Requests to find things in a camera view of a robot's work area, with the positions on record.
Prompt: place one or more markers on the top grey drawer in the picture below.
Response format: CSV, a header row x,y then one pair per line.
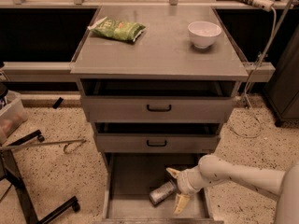
x,y
119,100

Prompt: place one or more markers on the grey drawer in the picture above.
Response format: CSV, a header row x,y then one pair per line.
x,y
121,137
119,100
131,179

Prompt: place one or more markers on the black top drawer handle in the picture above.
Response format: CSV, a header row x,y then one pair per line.
x,y
151,108

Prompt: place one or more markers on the green chip bag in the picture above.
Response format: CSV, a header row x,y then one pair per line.
x,y
126,31

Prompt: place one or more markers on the clear plastic storage bin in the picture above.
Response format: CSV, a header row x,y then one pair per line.
x,y
12,115

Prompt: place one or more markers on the white ceramic bowl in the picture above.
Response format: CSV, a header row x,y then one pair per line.
x,y
203,33

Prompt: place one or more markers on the bottom grey drawer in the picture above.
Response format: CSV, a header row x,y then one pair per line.
x,y
131,179

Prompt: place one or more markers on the black rolling stand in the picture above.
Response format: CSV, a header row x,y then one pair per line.
x,y
9,170

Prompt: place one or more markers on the dark cabinet at right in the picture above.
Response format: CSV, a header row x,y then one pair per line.
x,y
282,91

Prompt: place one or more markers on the black middle drawer handle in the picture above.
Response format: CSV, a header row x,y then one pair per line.
x,y
156,144

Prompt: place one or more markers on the small black floor object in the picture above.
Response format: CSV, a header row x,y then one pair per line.
x,y
57,103

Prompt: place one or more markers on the metal hook rod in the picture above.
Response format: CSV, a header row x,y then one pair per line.
x,y
56,143

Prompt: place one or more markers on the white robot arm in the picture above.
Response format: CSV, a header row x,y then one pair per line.
x,y
212,170

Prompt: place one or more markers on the middle grey drawer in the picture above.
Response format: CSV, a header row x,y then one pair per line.
x,y
121,137

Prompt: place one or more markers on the grey drawer cabinet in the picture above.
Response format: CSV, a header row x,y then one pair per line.
x,y
163,52

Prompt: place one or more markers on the clear plastic bottle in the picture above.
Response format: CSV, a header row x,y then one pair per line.
x,y
164,191

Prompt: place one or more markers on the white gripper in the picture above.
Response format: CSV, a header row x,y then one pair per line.
x,y
186,181

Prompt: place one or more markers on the black drawer handle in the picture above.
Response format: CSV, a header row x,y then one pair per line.
x,y
156,144
151,108

